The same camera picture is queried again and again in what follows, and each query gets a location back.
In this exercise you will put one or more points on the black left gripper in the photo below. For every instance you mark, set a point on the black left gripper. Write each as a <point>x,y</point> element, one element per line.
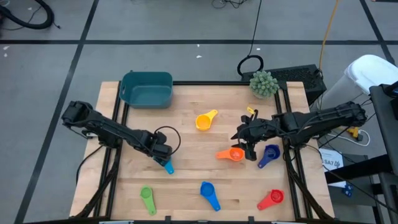
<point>161,149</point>

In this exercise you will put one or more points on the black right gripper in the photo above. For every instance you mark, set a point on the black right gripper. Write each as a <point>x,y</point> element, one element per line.
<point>258,129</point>

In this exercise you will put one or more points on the orange measuring cup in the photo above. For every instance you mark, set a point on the orange measuring cup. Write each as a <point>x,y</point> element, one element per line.
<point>234,154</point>

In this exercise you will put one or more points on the large teal measuring cup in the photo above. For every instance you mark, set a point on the large teal measuring cup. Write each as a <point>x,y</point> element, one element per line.
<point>169,168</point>

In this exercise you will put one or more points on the dark blue measuring cup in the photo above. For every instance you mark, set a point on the dark blue measuring cup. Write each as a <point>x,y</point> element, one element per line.
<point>272,152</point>

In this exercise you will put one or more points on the tiny yellow measuring spoon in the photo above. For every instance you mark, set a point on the tiny yellow measuring spoon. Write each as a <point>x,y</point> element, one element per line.
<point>250,109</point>

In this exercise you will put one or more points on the green measuring cup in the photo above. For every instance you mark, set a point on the green measuring cup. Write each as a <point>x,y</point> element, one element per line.
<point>145,193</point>

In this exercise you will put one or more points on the yellow measuring cup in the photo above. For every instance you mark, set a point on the yellow measuring cup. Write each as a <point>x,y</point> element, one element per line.
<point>203,124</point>

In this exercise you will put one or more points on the bright blue measuring cup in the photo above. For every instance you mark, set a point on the bright blue measuring cup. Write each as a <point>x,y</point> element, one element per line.
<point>206,189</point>

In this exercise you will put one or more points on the red measuring cup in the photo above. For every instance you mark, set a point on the red measuring cup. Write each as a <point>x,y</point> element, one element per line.
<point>276,196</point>

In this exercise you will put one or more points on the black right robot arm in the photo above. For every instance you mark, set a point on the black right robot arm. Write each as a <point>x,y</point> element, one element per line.
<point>326,118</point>

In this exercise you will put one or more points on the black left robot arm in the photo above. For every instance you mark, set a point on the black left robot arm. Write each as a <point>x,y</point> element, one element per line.
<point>102,127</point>

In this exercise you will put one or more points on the teal plastic basket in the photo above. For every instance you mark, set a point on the teal plastic basket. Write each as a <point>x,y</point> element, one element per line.
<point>146,93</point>

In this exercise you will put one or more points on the potted green succulent plant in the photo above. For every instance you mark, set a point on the potted green succulent plant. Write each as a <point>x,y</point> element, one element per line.
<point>263,84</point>

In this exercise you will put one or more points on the white paper sign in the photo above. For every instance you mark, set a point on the white paper sign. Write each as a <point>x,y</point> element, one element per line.
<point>331,160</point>

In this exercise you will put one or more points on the black computer case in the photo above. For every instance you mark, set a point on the black computer case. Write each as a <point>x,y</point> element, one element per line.
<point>298,76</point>

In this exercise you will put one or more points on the yellow power plug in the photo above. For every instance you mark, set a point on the yellow power plug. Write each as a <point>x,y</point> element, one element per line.
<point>353,132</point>

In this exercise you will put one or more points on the small blue object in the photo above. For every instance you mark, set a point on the small blue object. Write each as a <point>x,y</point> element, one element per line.
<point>347,189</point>

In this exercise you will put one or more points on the white trash bin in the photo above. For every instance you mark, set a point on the white trash bin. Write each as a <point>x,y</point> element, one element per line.
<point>370,73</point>

